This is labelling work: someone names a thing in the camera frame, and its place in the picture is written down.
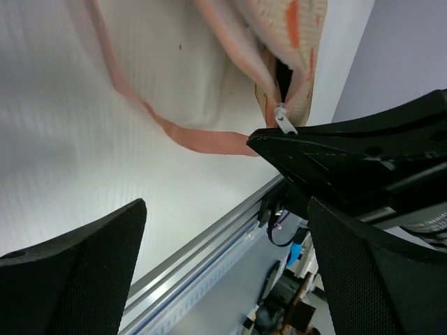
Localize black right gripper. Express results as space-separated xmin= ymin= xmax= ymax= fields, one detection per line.
xmin=248 ymin=89 xmax=446 ymax=241

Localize floral mesh laundry bag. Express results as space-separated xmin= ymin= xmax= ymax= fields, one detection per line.
xmin=88 ymin=1 xmax=328 ymax=156

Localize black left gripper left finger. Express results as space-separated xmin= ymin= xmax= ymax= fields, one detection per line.
xmin=1 ymin=199 xmax=147 ymax=334

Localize white slotted cable duct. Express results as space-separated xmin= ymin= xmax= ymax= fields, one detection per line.
xmin=131 ymin=234 xmax=261 ymax=335

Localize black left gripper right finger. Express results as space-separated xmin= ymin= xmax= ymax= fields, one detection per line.
xmin=308 ymin=198 xmax=446 ymax=334

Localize aluminium mounting rail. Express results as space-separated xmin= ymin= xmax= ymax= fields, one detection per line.
xmin=118 ymin=175 xmax=283 ymax=334

